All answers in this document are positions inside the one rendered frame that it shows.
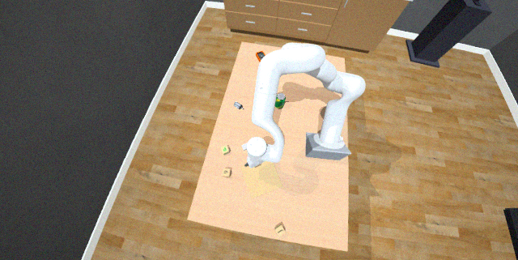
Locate pale yellow square mat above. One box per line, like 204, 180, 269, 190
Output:
241, 162, 282, 199

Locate green soda can with yellow stripe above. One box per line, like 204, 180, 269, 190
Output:
275, 93, 286, 109

